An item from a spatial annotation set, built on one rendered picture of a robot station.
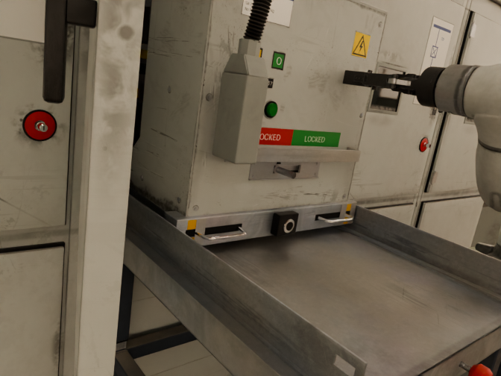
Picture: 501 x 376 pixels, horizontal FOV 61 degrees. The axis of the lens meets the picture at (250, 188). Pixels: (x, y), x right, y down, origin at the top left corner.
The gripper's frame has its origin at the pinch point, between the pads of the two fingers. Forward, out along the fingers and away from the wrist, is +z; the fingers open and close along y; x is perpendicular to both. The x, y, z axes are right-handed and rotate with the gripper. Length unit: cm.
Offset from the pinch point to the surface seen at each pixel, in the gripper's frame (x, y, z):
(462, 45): 22, 95, 27
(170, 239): -34, -42, 2
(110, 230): -17, -67, -32
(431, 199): -43, 103, 27
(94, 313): -24, -68, -31
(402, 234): -34.2, 13.6, -11.9
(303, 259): -38.4, -14.9, -6.9
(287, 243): -38.4, -12.0, 0.9
